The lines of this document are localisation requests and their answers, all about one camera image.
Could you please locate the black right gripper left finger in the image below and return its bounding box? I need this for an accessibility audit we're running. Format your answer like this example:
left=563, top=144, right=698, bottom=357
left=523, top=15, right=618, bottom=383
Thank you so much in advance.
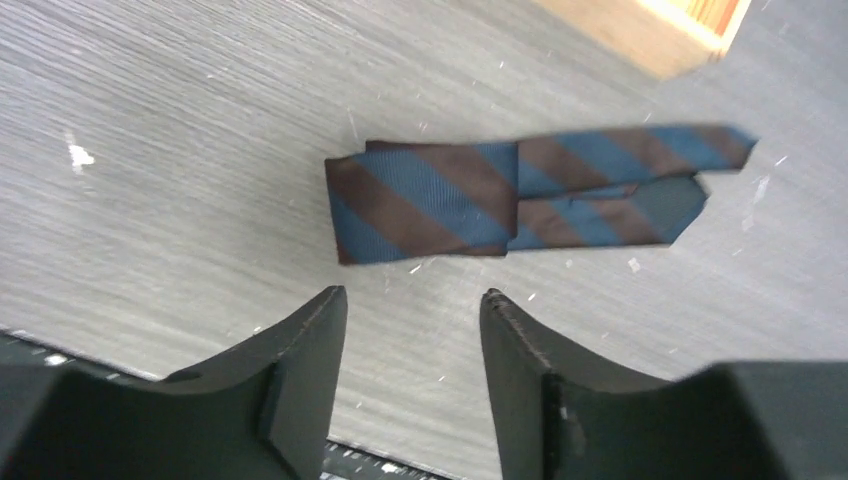
left=1, top=286, right=347, bottom=479

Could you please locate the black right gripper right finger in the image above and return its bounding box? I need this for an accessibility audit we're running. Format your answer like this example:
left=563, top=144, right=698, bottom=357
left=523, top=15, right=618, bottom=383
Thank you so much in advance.
left=479, top=289, right=847, bottom=479

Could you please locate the navy brown striped tie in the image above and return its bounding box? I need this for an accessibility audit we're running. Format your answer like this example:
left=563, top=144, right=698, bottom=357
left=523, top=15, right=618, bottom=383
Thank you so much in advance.
left=325, top=123, right=756, bottom=265

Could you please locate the light wooden compartment tray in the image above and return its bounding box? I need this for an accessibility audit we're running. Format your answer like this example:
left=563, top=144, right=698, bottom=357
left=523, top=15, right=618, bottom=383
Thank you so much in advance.
left=537, top=0, right=751, bottom=80

